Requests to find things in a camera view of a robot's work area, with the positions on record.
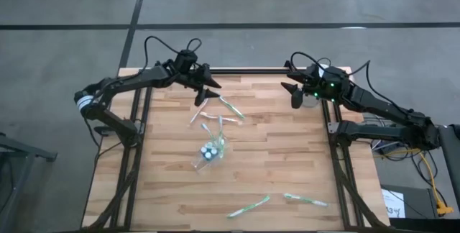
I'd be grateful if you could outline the orange toothbrush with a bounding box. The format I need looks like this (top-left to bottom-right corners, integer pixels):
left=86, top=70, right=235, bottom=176
left=199, top=111, right=240, bottom=124
left=189, top=98, right=209, bottom=125

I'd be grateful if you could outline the white paper sign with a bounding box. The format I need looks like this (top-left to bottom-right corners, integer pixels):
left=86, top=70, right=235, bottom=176
left=381, top=188, right=406, bottom=219

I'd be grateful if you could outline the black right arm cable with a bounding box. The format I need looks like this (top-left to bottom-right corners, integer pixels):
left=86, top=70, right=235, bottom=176
left=290, top=51, right=409, bottom=115

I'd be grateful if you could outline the black aluminium rig frame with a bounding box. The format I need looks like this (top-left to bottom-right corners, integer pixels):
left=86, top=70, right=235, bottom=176
left=80, top=60, right=392, bottom=233

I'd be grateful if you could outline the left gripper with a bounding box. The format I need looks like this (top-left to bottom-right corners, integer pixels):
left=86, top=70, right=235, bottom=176
left=175, top=62, right=223, bottom=107

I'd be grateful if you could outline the yellow cable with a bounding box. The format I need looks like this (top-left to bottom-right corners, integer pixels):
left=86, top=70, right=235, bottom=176
left=373, top=148, right=455, bottom=216

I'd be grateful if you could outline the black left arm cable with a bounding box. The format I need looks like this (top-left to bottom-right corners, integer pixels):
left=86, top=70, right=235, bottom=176
left=143, top=35, right=203, bottom=72

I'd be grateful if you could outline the dark grey case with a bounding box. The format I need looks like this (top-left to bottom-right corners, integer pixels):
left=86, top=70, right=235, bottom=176
left=380, top=185, right=438, bottom=220

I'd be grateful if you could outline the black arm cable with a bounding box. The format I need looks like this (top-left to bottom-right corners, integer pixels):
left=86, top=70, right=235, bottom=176
left=290, top=51, right=409, bottom=115
left=143, top=35, right=203, bottom=72

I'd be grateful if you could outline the black equipment stand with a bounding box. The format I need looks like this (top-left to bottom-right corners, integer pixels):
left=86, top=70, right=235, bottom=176
left=437, top=124, right=460, bottom=205

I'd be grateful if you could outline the white wipes canister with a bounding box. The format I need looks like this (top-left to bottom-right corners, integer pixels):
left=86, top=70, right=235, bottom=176
left=300, top=64, right=334, bottom=109

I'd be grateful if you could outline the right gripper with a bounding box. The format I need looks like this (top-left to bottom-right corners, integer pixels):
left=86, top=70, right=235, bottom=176
left=280, top=63, right=352, bottom=110

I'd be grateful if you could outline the grey metal cart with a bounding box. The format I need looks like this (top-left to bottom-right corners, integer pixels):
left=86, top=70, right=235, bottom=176
left=0, top=132, right=58, bottom=233

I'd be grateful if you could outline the clear acrylic organizer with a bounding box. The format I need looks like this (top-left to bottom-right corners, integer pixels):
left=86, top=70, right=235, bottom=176
left=190, top=137, right=231, bottom=173

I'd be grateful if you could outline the black floor cable bundle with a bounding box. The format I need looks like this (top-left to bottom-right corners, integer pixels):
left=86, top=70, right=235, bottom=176
left=369, top=139, right=445, bottom=176

